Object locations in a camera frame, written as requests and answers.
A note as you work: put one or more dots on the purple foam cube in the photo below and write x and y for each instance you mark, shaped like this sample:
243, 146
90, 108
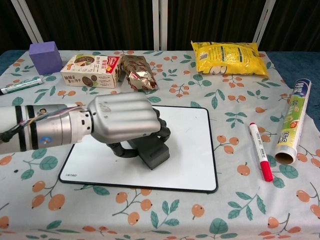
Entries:
46, 57

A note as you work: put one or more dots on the green marker pen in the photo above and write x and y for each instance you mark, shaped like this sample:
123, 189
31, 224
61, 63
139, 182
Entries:
22, 85

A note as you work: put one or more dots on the yellow snack bag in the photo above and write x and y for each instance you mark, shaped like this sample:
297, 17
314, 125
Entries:
230, 58

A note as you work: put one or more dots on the white metal frame post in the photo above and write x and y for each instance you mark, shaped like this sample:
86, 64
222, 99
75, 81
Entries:
160, 25
27, 22
263, 21

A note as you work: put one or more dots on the red marker pen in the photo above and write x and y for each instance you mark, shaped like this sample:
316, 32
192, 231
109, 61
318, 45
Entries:
261, 152

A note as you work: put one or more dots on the cling film roll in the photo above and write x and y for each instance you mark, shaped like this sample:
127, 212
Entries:
293, 120

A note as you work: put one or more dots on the dark grey whiteboard eraser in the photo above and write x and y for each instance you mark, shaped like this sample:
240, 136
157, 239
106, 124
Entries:
155, 155

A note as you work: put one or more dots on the cookie box with chocolate pictures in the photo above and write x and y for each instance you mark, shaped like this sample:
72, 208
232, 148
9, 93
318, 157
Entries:
87, 72

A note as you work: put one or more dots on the gold foil snack bag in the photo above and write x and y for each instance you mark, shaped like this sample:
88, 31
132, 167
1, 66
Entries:
140, 73

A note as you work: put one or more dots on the floral fruit-print tablecloth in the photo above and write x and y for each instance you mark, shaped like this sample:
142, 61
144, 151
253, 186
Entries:
175, 212

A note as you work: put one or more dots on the white whiteboard with black frame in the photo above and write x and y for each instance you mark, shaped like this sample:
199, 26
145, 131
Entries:
190, 160

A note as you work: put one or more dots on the black pleated curtain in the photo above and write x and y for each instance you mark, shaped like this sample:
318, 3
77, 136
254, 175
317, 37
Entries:
100, 22

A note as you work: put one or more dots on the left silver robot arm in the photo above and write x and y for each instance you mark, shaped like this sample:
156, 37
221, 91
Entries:
55, 127

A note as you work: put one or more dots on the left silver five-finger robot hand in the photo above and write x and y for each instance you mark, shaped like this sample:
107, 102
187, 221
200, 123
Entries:
122, 117

